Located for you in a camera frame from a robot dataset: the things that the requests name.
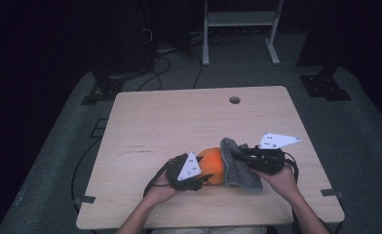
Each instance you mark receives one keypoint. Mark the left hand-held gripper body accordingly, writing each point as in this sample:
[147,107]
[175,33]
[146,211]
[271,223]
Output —
[187,170]

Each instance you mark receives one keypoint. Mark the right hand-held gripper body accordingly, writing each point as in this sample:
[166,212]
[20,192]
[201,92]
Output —
[267,161]

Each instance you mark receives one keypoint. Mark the orange plush toy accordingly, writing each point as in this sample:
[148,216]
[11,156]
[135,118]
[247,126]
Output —
[213,165]

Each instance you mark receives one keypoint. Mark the grey felt cloth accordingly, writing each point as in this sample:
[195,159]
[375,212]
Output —
[239,177]

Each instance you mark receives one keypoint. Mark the person's right hand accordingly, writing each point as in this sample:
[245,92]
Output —
[281,183]

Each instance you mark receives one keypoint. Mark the person's left hand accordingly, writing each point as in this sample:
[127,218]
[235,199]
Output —
[160,191]

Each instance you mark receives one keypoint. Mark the black stand base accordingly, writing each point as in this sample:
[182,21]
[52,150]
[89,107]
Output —
[104,91]
[324,86]

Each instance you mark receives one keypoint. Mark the white metal stand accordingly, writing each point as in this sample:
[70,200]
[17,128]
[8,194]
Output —
[239,19]

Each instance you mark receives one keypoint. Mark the dark cabinet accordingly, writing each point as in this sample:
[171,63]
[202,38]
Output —
[124,39]

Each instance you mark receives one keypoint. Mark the grey table edge bracket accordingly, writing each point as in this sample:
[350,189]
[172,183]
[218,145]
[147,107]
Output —
[331,192]
[85,199]

